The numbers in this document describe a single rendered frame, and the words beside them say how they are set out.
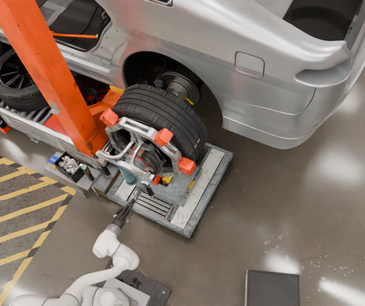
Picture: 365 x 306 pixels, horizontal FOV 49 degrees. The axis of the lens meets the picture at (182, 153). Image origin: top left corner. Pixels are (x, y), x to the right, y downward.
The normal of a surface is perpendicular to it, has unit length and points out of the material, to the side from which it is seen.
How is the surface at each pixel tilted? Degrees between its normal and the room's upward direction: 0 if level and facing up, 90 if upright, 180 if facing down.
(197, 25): 78
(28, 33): 90
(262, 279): 0
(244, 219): 0
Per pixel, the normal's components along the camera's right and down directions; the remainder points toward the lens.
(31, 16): 0.88, 0.37
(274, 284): -0.09, -0.50
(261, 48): -0.48, 0.66
